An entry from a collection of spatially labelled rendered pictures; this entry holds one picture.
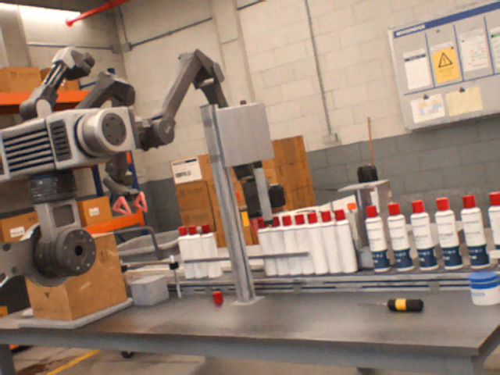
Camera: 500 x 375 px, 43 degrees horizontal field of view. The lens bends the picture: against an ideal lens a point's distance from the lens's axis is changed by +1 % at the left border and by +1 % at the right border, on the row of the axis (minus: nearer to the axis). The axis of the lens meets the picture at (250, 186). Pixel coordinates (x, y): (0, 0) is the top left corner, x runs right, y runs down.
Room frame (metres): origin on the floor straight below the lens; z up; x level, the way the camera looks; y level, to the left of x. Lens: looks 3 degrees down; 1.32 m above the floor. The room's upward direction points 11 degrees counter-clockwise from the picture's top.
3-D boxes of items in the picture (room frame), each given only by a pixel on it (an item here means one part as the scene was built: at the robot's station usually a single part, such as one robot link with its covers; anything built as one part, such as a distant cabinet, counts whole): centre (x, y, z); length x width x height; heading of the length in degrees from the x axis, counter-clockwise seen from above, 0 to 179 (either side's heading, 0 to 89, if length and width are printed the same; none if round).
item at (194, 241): (2.42, 0.25, 0.98); 0.05 x 0.05 x 0.20
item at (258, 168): (2.06, -0.04, 1.18); 0.04 x 0.04 x 0.21
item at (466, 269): (2.24, 0.03, 0.86); 1.65 x 0.08 x 0.04; 51
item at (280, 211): (2.51, -0.09, 1.03); 0.09 x 0.09 x 0.30
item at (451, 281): (2.24, 0.03, 0.85); 1.65 x 0.11 x 0.05; 51
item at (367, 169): (2.60, -0.48, 1.04); 0.09 x 0.09 x 0.29
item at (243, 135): (2.11, 0.00, 1.38); 0.17 x 0.10 x 0.19; 106
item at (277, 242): (2.17, -0.06, 0.98); 0.05 x 0.05 x 0.20
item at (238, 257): (2.10, 0.09, 1.16); 0.04 x 0.04 x 0.67; 51
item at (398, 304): (1.69, -0.30, 0.84); 0.20 x 0.03 x 0.03; 51
